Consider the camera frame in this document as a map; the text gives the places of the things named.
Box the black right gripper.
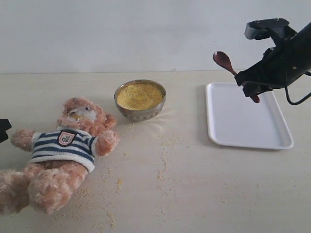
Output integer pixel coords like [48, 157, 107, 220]
[234, 24, 311, 97]

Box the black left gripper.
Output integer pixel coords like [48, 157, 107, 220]
[0, 119, 12, 143]

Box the dark red wooden spoon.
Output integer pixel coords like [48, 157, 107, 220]
[213, 51, 260, 103]

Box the beige teddy bear striped sweater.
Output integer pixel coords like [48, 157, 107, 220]
[0, 97, 120, 215]

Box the white rectangular plastic tray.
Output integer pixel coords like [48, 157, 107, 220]
[205, 82, 294, 150]

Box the steel bowl of yellow grain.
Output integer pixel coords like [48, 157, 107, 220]
[114, 79, 166, 121]

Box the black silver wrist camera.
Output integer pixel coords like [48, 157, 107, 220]
[244, 18, 289, 40]

